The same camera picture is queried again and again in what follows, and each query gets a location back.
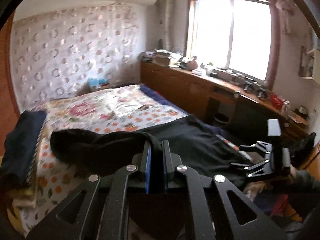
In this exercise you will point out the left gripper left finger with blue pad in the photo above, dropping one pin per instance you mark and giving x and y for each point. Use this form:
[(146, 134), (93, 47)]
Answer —
[(145, 167)]

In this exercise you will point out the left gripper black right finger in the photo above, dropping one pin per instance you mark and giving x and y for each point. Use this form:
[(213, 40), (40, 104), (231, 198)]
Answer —
[(172, 178)]

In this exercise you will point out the black t-shirt with white print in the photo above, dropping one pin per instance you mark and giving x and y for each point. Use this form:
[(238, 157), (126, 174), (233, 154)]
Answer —
[(199, 146)]

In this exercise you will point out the person's right hand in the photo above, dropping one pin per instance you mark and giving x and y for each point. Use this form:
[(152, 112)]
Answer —
[(292, 177)]

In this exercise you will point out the red package on sideboard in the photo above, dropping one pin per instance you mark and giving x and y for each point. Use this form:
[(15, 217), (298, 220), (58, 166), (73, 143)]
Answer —
[(276, 101)]

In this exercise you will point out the long wooden sideboard cabinet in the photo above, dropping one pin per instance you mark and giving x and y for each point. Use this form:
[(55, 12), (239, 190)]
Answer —
[(202, 96)]

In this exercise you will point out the floral bed quilt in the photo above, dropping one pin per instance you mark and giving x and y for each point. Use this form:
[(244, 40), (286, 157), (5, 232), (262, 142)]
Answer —
[(127, 108)]

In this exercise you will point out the pink figurine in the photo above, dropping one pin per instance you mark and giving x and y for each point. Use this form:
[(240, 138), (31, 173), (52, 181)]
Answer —
[(192, 65)]

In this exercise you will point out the stack of books and papers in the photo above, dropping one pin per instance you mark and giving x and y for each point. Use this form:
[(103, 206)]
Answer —
[(160, 57)]

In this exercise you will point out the blue tissue pack box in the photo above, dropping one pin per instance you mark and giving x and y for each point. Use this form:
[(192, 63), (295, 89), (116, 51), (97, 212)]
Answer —
[(97, 84)]

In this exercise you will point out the dark navy folded garment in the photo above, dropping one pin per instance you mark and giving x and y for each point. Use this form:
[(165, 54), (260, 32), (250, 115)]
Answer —
[(20, 148)]

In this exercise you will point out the sheer circle-pattern curtain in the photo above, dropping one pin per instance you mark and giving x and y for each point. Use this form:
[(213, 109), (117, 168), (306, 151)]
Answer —
[(54, 54)]

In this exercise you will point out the wall shelf with items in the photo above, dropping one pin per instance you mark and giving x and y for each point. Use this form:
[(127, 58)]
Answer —
[(309, 58)]

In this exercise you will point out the window with red frame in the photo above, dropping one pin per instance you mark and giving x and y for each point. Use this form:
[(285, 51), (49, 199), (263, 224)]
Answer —
[(240, 36)]

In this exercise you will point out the hanging pink wall ornament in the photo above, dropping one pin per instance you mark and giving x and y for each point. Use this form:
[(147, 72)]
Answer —
[(285, 11)]

